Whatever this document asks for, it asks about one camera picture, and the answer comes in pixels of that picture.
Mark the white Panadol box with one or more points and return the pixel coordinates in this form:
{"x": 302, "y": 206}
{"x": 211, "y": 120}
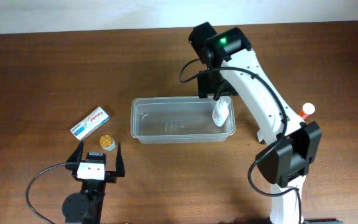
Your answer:
{"x": 89, "y": 124}

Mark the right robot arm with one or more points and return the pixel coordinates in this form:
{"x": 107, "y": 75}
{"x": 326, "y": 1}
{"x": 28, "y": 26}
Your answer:
{"x": 233, "y": 70}

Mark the orange tube white cap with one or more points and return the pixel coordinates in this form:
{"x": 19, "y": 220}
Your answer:
{"x": 306, "y": 110}

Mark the dark bottle white cap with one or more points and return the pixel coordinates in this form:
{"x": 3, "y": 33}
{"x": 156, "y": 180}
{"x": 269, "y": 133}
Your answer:
{"x": 260, "y": 137}

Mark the white spray bottle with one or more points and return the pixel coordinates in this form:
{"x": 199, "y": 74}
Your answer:
{"x": 221, "y": 111}

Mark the clear plastic container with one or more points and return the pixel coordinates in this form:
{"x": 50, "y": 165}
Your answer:
{"x": 180, "y": 119}

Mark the small jar gold lid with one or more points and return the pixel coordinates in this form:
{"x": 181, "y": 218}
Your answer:
{"x": 107, "y": 142}

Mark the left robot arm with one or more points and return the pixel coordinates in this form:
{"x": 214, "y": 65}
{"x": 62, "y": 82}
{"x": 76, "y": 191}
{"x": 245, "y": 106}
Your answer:
{"x": 86, "y": 205}

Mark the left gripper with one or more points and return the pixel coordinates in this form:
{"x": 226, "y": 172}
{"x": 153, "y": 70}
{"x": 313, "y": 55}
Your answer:
{"x": 111, "y": 176}

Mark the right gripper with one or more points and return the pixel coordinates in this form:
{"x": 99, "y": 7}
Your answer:
{"x": 208, "y": 86}

